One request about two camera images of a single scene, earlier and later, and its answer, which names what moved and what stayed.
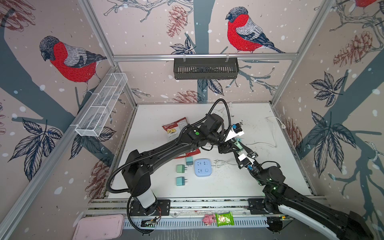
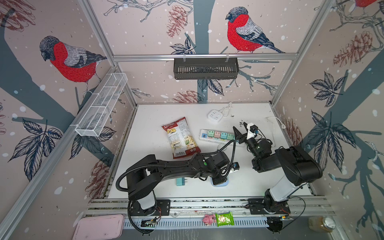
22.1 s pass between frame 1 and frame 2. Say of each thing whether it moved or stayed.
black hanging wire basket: stayed
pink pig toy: stayed
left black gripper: moved
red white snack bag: stayed
